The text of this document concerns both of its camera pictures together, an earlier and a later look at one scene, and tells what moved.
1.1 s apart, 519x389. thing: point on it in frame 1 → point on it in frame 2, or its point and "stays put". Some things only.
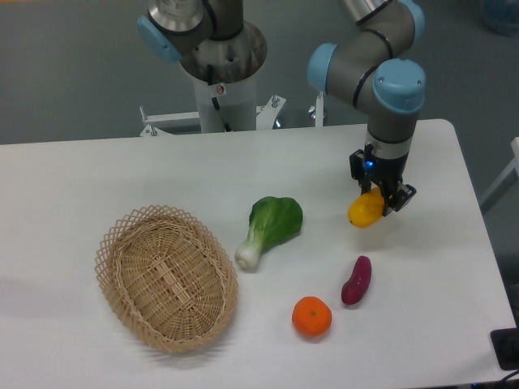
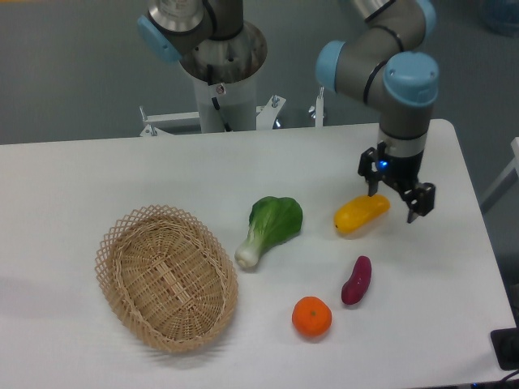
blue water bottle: (502, 15) stays put
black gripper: (386, 173) → (403, 173)
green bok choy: (272, 221) stays put
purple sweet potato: (354, 289) stays put
